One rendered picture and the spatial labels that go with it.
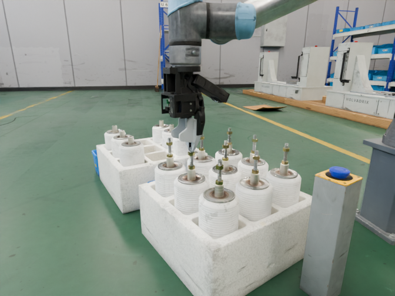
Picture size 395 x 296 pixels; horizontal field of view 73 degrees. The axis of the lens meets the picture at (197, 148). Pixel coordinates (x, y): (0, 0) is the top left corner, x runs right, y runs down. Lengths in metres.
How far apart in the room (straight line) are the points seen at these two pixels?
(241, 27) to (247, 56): 6.95
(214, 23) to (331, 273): 0.61
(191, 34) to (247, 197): 0.40
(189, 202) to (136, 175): 0.39
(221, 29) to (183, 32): 0.09
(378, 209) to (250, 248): 0.56
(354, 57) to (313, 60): 0.72
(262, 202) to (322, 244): 0.16
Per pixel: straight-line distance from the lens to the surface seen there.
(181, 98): 0.62
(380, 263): 0.99
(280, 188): 0.77
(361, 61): 3.63
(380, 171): 1.07
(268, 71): 5.34
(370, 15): 9.67
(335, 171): 0.64
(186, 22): 0.63
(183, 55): 0.62
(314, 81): 4.20
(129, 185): 1.05
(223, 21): 0.64
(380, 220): 1.11
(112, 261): 0.88
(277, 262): 0.80
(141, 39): 7.04
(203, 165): 0.84
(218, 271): 0.64
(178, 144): 1.14
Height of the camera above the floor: 0.54
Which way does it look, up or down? 17 degrees down
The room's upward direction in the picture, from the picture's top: straight up
